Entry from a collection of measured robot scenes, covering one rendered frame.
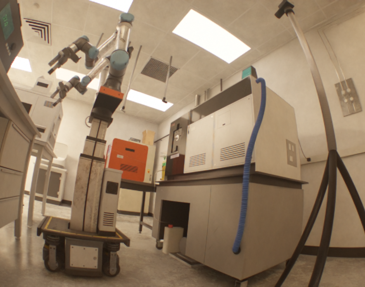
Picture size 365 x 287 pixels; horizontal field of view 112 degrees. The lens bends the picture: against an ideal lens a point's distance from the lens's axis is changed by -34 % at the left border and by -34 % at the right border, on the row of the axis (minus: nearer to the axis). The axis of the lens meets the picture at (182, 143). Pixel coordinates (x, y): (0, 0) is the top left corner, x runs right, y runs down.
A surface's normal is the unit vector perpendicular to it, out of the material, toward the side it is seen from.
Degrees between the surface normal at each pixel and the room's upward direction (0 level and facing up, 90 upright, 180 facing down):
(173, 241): 90
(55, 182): 90
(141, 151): 90
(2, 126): 90
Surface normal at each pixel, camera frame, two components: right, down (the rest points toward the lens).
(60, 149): 0.48, 0.05
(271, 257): 0.52, -0.21
